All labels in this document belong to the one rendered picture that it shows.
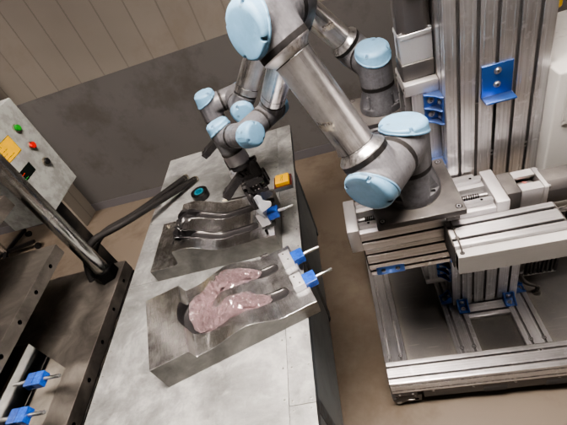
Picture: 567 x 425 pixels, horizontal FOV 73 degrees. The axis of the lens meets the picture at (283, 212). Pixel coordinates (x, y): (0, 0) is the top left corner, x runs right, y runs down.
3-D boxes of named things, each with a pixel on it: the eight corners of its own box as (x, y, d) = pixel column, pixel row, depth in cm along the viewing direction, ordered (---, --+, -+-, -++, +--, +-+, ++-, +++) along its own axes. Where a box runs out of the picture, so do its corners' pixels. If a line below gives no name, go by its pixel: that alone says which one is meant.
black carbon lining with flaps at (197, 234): (261, 205, 149) (251, 187, 143) (260, 234, 137) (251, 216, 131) (180, 227, 156) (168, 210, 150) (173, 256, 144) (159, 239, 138)
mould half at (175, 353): (292, 255, 135) (283, 234, 128) (321, 311, 115) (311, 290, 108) (162, 319, 132) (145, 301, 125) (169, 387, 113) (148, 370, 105)
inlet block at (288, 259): (317, 247, 130) (313, 236, 127) (323, 256, 126) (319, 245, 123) (283, 264, 130) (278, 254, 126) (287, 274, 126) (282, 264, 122)
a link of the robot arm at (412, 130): (440, 151, 99) (437, 104, 90) (418, 185, 92) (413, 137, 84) (396, 145, 106) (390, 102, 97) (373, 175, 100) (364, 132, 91)
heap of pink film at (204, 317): (259, 266, 128) (251, 250, 123) (275, 305, 114) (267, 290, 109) (188, 300, 127) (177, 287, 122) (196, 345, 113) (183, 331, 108)
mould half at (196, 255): (280, 204, 157) (269, 179, 149) (283, 251, 138) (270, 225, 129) (170, 234, 166) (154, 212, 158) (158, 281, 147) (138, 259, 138)
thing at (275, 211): (295, 207, 136) (289, 195, 133) (296, 214, 132) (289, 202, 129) (262, 219, 139) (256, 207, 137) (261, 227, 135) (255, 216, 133)
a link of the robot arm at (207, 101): (215, 90, 132) (192, 100, 132) (228, 118, 139) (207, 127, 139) (212, 83, 138) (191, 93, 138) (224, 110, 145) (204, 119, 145)
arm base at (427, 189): (432, 167, 110) (430, 138, 103) (448, 202, 99) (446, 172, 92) (379, 180, 113) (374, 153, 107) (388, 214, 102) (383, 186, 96)
